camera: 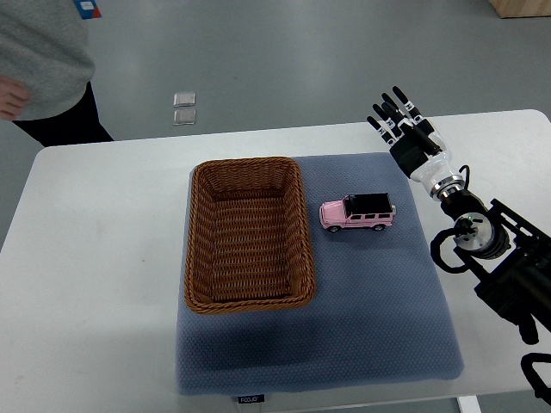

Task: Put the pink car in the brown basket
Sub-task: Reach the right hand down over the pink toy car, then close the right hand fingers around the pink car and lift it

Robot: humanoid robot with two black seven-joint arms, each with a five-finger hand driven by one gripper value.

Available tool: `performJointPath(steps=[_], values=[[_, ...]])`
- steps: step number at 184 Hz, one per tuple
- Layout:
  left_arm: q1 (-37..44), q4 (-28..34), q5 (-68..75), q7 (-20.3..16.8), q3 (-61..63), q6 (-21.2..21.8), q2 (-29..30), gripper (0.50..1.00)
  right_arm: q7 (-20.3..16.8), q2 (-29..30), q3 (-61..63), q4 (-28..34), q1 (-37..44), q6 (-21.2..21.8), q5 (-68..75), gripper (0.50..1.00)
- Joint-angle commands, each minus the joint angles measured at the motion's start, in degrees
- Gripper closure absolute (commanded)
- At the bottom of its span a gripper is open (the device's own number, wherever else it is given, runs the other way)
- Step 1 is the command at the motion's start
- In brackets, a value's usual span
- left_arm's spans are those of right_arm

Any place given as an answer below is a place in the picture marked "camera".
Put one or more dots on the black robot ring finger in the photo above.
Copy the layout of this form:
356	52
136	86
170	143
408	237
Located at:
379	111

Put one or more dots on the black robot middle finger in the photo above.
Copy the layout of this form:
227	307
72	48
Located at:
395	115

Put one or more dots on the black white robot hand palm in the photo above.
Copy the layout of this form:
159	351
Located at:
434	172

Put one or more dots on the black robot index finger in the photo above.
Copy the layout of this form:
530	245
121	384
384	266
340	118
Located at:
411	109

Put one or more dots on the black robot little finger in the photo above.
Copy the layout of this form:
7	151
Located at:
388	137

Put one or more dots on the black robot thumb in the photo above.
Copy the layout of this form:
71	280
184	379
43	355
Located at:
424	144

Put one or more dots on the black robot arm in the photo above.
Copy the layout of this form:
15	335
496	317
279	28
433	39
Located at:
509	256

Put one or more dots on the pink toy car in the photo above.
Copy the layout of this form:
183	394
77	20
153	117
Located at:
370	211

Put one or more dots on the brown wicker basket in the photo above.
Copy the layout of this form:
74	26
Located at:
248	240

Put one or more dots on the person's bare hand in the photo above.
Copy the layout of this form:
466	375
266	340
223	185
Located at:
14	97

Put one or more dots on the wooden box corner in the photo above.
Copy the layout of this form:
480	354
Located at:
521	8

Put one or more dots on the blue-grey quilted mat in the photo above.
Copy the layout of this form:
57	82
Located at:
378	316

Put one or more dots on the lower silver floor plate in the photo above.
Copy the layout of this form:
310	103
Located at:
185	116

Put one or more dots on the silver floor plate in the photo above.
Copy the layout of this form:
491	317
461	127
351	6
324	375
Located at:
185	116
184	99

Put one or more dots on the upper silver floor plate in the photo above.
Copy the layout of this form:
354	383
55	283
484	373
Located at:
184	99

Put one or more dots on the red blue badge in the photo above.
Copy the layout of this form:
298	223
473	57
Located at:
87	9

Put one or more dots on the person in grey sweater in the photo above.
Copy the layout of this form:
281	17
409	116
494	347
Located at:
44	45

